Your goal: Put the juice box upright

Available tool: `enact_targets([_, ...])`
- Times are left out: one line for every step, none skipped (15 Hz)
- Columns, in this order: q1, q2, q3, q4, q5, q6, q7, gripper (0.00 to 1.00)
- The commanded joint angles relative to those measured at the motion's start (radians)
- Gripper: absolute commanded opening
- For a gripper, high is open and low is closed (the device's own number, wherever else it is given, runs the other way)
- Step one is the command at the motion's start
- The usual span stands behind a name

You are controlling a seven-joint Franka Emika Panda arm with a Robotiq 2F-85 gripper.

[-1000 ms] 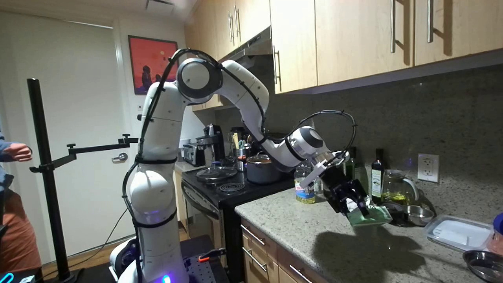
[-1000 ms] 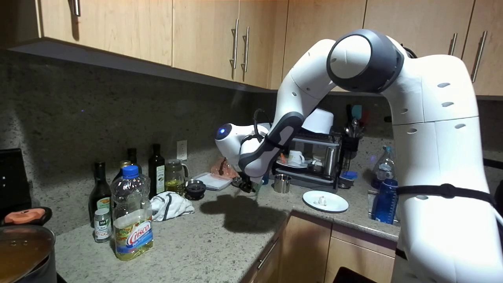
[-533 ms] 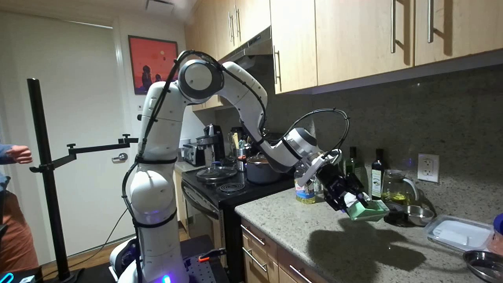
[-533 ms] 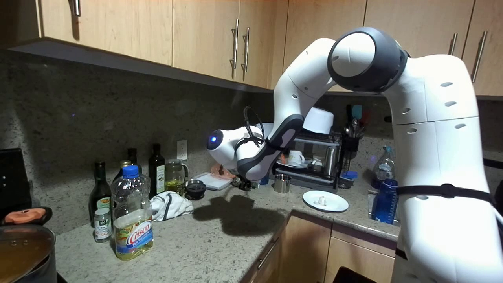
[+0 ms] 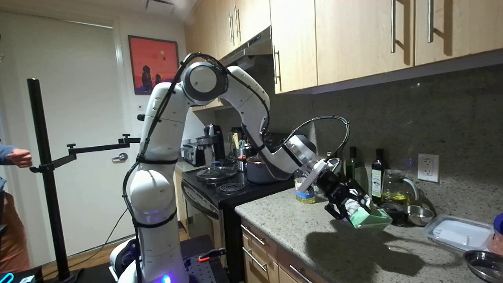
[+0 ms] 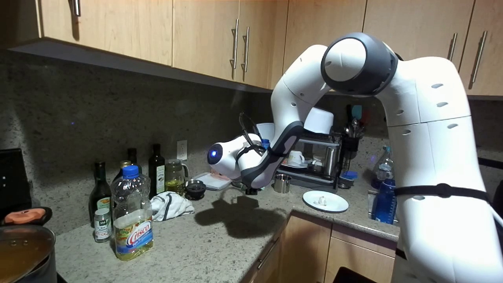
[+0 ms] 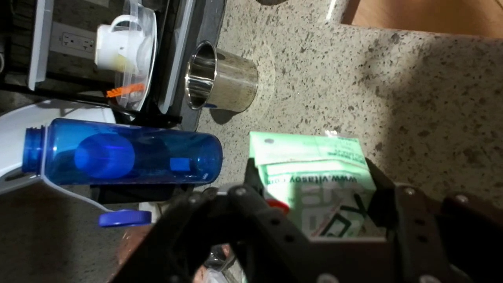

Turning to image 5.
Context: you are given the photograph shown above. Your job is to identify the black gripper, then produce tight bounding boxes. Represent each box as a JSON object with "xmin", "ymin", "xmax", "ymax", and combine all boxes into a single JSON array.
[{"xmin": 314, "ymin": 168, "xmax": 369, "ymax": 223}]

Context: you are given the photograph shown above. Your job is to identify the green juice box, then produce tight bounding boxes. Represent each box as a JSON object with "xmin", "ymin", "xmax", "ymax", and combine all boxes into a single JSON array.
[{"xmin": 341, "ymin": 194, "xmax": 394, "ymax": 232}]

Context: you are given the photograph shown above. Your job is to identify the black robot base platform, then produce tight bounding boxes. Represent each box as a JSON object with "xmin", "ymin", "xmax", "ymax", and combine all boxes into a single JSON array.
[{"xmin": 179, "ymin": 234, "xmax": 233, "ymax": 283}]

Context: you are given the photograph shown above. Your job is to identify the bare human hand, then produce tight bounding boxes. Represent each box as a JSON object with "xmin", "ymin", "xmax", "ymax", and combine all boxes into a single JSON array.
[{"xmin": 6, "ymin": 146, "xmax": 34, "ymax": 169}]

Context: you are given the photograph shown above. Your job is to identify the green wine bottle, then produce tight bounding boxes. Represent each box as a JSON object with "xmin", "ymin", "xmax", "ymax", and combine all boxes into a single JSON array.
[{"xmin": 343, "ymin": 144, "xmax": 369, "ymax": 191}]

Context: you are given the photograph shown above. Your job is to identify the dark olive oil bottle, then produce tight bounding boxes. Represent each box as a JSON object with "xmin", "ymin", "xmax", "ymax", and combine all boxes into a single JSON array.
[{"xmin": 369, "ymin": 147, "xmax": 388, "ymax": 205}]

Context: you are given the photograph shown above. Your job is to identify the small black bowl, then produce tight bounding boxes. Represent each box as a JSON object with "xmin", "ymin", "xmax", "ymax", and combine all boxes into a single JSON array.
[{"xmin": 383, "ymin": 199, "xmax": 412, "ymax": 227}]

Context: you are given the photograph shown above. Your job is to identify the glass pitcher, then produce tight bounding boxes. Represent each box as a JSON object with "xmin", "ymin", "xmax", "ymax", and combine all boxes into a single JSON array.
[{"xmin": 380, "ymin": 168, "xmax": 421, "ymax": 208}]

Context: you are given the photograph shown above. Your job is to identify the small metal bowl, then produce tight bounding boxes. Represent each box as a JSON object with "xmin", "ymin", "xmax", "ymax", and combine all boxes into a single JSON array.
[{"xmin": 405, "ymin": 201, "xmax": 438, "ymax": 227}]

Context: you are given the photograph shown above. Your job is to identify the grey cooking pot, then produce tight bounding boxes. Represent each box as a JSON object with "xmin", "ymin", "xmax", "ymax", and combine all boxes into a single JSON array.
[{"xmin": 244, "ymin": 153, "xmax": 288, "ymax": 185}]

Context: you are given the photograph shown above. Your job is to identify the wooden lower cabinets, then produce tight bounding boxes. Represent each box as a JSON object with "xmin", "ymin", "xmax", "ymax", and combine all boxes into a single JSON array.
[{"xmin": 237, "ymin": 218, "xmax": 317, "ymax": 283}]

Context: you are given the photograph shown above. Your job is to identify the wooden cabinets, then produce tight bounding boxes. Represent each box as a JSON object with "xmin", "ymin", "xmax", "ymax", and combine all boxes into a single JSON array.
[
  {"xmin": 237, "ymin": 218, "xmax": 317, "ymax": 283},
  {"xmin": 185, "ymin": 0, "xmax": 503, "ymax": 97}
]

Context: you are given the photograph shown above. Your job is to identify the black kitchen stove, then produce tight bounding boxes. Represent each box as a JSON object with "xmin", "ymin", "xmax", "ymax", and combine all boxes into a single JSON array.
[{"xmin": 179, "ymin": 164, "xmax": 295, "ymax": 283}]

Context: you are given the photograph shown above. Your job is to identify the utensil crock wooden spoons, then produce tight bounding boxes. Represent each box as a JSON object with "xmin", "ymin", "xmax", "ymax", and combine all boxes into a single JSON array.
[{"xmin": 228, "ymin": 125, "xmax": 253, "ymax": 172}]

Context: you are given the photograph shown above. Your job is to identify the glass pot lid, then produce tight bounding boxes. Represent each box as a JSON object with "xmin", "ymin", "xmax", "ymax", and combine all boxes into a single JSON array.
[{"xmin": 195, "ymin": 163, "xmax": 240, "ymax": 183}]

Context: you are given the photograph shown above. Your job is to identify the black coffee maker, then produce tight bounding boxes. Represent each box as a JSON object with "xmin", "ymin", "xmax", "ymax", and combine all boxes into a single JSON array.
[{"xmin": 201, "ymin": 122, "xmax": 228, "ymax": 161}]

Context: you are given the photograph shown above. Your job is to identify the large metal bowl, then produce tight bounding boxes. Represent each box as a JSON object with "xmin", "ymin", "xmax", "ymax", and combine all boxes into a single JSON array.
[{"xmin": 462, "ymin": 248, "xmax": 503, "ymax": 283}]

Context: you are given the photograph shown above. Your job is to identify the clear bottle blue cap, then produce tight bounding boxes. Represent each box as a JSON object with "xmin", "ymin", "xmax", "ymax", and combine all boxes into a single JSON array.
[{"xmin": 486, "ymin": 210, "xmax": 503, "ymax": 256}]

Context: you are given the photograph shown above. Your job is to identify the silver toaster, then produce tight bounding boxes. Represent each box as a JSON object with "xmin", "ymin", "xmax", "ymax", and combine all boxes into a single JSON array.
[{"xmin": 179, "ymin": 135, "xmax": 217, "ymax": 168}]

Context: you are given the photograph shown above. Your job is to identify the wooden upper cabinets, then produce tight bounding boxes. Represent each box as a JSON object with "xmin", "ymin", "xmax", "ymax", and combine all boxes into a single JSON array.
[{"xmin": 185, "ymin": 0, "xmax": 503, "ymax": 97}]

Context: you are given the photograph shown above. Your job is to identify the steel range hood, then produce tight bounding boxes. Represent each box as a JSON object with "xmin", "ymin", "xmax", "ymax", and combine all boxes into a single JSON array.
[{"xmin": 218, "ymin": 28, "xmax": 275, "ymax": 69}]

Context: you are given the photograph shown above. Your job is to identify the ceiling vent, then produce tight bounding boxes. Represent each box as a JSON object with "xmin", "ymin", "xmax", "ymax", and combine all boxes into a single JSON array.
[{"xmin": 143, "ymin": 0, "xmax": 178, "ymax": 13}]

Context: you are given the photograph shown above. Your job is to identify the white door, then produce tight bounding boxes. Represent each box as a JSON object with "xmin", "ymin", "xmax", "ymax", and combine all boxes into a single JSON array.
[{"xmin": 0, "ymin": 12, "xmax": 132, "ymax": 263}]

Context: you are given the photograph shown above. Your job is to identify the person in brown shirt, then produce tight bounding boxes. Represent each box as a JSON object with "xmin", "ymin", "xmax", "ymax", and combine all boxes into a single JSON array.
[{"xmin": 0, "ymin": 141, "xmax": 31, "ymax": 273}]

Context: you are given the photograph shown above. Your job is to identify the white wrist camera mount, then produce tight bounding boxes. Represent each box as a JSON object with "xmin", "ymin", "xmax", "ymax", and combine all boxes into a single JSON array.
[{"xmin": 300, "ymin": 158, "xmax": 328, "ymax": 193}]

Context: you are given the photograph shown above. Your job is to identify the black camera cable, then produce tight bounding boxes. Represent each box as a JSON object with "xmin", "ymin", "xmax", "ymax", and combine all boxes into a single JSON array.
[{"xmin": 281, "ymin": 113, "xmax": 352, "ymax": 161}]

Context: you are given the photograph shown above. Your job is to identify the white wall outlet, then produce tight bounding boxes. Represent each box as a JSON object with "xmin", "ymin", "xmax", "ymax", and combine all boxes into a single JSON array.
[{"xmin": 416, "ymin": 150, "xmax": 442, "ymax": 183}]

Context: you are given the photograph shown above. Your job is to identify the red handled clamp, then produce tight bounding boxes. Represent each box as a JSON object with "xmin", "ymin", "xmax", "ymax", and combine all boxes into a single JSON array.
[{"xmin": 196, "ymin": 246, "xmax": 228, "ymax": 265}]

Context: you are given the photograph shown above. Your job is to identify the red wall picture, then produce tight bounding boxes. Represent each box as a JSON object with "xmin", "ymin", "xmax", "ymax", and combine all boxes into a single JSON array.
[{"xmin": 127, "ymin": 34, "xmax": 181, "ymax": 95}]

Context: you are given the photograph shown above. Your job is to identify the black camera stand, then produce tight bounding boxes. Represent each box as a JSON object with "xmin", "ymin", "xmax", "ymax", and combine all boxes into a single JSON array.
[{"xmin": 27, "ymin": 76, "xmax": 141, "ymax": 283}]

